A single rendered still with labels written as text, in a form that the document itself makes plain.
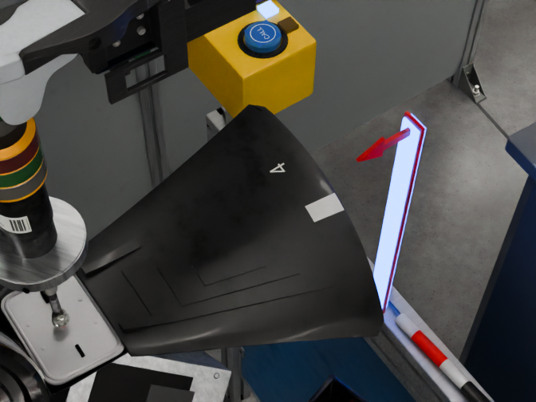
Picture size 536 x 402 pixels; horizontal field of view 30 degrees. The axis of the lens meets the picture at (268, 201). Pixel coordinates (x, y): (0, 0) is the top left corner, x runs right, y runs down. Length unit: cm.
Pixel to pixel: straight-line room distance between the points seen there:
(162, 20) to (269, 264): 32
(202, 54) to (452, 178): 130
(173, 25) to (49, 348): 31
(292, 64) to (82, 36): 62
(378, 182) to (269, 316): 154
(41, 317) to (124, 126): 108
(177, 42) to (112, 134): 127
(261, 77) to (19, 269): 49
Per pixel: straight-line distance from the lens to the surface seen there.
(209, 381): 94
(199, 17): 59
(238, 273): 81
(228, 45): 110
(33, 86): 54
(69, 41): 50
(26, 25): 51
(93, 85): 172
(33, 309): 79
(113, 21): 51
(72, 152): 182
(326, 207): 86
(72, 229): 68
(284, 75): 111
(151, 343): 77
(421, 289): 218
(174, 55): 57
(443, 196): 233
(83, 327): 78
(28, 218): 63
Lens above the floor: 187
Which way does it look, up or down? 55 degrees down
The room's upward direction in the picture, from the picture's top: 1 degrees clockwise
